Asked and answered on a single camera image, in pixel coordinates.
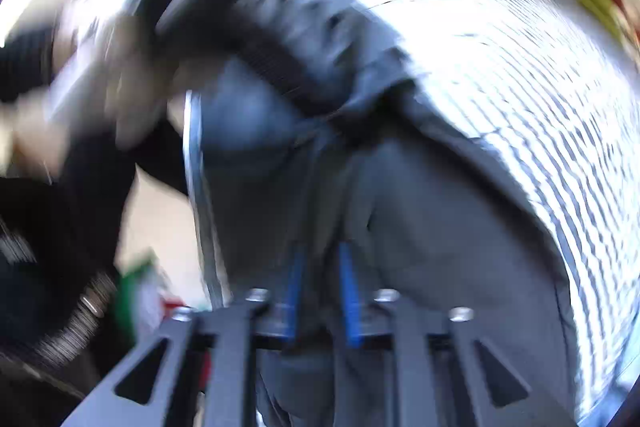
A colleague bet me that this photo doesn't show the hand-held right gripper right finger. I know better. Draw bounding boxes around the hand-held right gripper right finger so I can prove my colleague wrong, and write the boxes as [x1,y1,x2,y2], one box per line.
[338,242,581,427]

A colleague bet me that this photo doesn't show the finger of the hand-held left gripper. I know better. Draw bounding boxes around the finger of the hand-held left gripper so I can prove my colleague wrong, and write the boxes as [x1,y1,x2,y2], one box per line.
[155,0,236,43]

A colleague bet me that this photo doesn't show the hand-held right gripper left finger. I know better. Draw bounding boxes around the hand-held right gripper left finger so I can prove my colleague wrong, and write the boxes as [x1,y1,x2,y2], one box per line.
[60,247,307,427]

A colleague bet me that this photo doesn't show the navy pants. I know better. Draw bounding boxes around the navy pants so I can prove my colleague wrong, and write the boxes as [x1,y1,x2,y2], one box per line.
[185,0,576,427]

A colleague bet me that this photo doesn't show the person's left hand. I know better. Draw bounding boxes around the person's left hand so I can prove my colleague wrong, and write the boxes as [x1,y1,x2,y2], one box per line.
[112,17,176,148]

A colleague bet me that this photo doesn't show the green white red object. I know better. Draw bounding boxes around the green white red object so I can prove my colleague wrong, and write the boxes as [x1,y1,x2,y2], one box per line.
[115,252,211,348]

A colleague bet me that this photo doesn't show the person's black clothing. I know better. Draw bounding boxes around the person's black clothing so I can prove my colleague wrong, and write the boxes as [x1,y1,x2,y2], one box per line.
[0,142,191,408]

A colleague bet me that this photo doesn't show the blue white striped quilt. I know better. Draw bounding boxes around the blue white striped quilt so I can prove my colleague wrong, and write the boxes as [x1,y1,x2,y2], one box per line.
[345,0,640,423]

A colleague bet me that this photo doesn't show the green folded quilt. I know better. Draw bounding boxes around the green folded quilt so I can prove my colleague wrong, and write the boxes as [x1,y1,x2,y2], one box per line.
[575,0,626,38]

